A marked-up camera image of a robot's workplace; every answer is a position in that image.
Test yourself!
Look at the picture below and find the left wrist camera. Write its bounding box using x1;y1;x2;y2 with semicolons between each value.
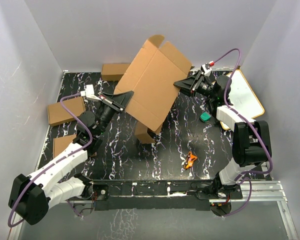
80;84;102;102

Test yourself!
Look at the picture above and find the purple cable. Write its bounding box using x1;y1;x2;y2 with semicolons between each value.
213;48;275;217
7;92;93;228

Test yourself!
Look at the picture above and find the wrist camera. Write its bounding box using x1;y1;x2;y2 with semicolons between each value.
80;84;102;102
200;61;215;77

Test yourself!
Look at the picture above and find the folded cardboard box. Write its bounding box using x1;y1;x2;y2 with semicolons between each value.
101;63;130;81
47;96;86;127
53;134;76;158

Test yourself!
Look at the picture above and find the white board yellow rim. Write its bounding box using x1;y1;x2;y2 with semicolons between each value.
216;69;265;131

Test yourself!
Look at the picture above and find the folded cardboard box left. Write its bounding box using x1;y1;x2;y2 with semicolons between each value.
47;96;86;127

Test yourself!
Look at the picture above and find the orange toy truck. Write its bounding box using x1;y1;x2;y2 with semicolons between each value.
183;151;198;170

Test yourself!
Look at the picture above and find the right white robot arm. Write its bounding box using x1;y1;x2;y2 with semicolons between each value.
174;70;272;199

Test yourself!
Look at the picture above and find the aluminium frame rail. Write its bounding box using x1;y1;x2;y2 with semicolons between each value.
8;159;300;240

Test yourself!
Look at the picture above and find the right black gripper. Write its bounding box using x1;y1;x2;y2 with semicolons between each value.
174;70;218;100

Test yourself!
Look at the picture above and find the folded cardboard box front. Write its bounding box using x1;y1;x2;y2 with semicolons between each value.
53;134;76;158

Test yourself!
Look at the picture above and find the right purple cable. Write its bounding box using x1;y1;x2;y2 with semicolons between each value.
213;48;275;217

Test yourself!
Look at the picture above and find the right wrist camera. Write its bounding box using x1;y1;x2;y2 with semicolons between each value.
200;61;215;77

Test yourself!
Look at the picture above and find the green eraser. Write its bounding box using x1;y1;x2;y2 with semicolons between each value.
199;111;212;122

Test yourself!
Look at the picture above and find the large cardboard box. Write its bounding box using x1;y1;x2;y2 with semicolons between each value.
114;34;192;144

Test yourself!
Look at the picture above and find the folded cardboard box back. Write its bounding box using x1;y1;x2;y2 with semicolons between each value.
101;63;130;81

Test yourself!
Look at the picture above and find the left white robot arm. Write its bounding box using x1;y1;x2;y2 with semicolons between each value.
8;90;134;225

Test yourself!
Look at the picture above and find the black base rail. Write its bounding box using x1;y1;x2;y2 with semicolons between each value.
75;180;243;215

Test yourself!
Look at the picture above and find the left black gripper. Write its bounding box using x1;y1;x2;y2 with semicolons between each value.
95;91;134;137

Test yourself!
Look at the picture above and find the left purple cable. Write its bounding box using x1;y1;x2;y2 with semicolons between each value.
7;92;93;228

